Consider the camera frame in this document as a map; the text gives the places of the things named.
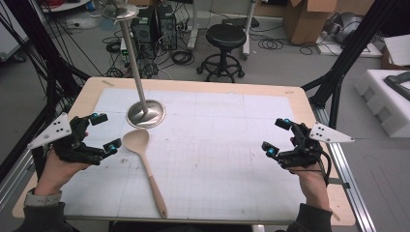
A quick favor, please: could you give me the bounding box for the white foam block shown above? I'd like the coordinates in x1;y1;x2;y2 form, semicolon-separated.
353;69;410;139

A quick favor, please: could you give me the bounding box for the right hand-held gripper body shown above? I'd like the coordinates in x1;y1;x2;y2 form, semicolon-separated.
277;121;356;170

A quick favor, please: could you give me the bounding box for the grey wristband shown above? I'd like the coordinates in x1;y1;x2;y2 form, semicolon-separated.
23;188;63;208

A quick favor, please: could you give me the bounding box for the wooden spoon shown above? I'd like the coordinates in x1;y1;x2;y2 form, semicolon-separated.
122;129;168;219

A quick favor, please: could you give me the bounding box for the black frame strut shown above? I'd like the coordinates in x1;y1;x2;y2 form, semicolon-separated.
302;0;400;130
0;0;93;182

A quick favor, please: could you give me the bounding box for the person's left hand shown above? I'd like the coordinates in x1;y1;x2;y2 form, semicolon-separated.
34;150;92;196

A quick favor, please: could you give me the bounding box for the white flat board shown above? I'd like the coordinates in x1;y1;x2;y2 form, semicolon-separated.
314;31;384;59

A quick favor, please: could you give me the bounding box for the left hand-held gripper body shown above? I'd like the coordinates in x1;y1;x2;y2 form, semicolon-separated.
27;112;109;166

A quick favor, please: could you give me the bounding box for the coiled black floor cable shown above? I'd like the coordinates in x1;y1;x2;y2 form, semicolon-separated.
256;36;285;51
105;39;123;55
170;49;195;66

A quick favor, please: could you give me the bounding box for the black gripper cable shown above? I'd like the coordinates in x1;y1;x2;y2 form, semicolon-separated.
317;148;334;188

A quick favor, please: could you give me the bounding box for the white box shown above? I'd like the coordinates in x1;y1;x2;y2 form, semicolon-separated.
383;33;410;68

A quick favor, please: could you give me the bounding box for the cardboard box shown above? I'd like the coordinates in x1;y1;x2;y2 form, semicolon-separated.
282;0;340;46

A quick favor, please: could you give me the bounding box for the aluminium rail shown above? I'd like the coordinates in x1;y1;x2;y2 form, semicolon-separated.
310;105;377;232
0;146;37;212

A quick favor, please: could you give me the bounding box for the black flat device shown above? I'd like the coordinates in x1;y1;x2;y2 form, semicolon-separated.
221;15;261;30

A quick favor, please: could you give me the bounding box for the black computer tower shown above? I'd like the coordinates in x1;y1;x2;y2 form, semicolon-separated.
130;7;157;60
157;4;179;51

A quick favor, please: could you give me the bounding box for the black round stool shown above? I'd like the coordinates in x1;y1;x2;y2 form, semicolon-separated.
196;23;248;83

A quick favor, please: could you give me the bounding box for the grey headset device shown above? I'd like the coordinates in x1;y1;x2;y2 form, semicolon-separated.
324;12;365;44

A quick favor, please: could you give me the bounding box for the person's right hand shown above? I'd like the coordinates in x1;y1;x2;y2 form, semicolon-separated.
288;165;332;212

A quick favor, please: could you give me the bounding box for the grey device on foam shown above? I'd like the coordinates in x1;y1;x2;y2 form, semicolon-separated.
383;71;410;102

